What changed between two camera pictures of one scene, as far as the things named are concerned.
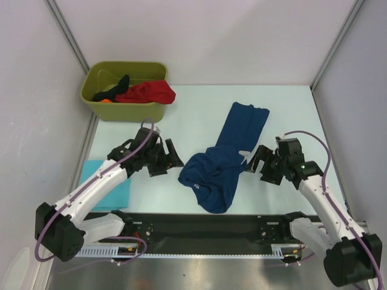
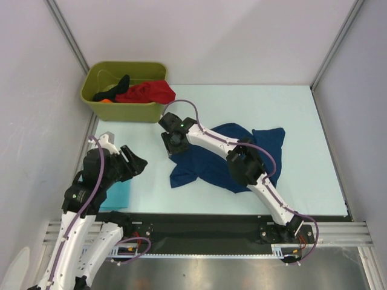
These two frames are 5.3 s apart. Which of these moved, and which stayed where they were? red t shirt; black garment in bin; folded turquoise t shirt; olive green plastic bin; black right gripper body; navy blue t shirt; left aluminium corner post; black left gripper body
Moved: black right gripper body; black left gripper body; navy blue t shirt
Stayed: folded turquoise t shirt; left aluminium corner post; black garment in bin; olive green plastic bin; red t shirt
